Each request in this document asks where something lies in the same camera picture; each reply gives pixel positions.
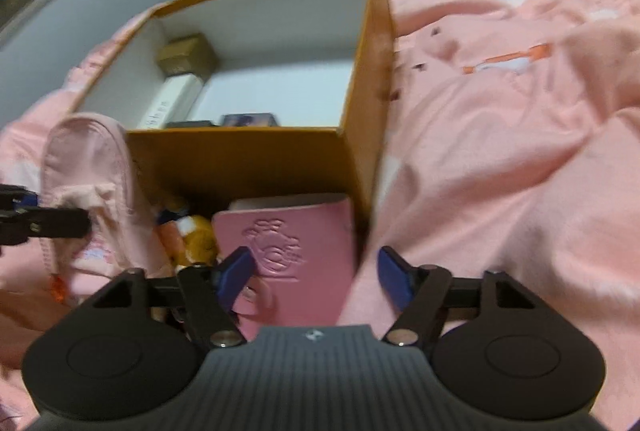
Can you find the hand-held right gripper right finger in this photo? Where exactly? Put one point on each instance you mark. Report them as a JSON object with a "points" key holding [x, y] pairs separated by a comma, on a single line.
{"points": [[395, 278]]}

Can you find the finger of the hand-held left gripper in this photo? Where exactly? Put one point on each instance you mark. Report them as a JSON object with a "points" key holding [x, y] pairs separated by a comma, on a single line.
{"points": [[25, 200], [60, 223]]}

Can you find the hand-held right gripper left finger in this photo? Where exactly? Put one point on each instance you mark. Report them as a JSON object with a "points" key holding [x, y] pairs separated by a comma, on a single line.
{"points": [[235, 276]]}

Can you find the brown hamster plush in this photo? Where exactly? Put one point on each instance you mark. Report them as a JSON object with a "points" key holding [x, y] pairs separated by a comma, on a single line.
{"points": [[200, 243]]}

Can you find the pink mini backpack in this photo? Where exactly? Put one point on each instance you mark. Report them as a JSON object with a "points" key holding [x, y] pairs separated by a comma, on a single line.
{"points": [[90, 161]]}

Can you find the pink card holder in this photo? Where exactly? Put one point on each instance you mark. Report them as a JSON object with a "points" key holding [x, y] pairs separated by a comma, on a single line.
{"points": [[310, 236]]}

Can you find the orange cardboard box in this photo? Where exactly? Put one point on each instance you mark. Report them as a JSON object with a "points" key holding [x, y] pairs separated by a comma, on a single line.
{"points": [[240, 166]]}

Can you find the printed card box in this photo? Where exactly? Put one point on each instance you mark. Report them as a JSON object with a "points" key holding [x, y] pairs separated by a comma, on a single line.
{"points": [[247, 119]]}

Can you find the long white box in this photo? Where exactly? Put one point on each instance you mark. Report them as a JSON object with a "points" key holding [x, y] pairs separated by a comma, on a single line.
{"points": [[172, 98]]}

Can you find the small gold box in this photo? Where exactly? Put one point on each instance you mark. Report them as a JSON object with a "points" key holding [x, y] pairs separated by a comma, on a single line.
{"points": [[187, 53]]}

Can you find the pink printed blanket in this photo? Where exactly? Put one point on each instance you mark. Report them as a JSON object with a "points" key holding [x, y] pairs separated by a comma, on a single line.
{"points": [[500, 136]]}

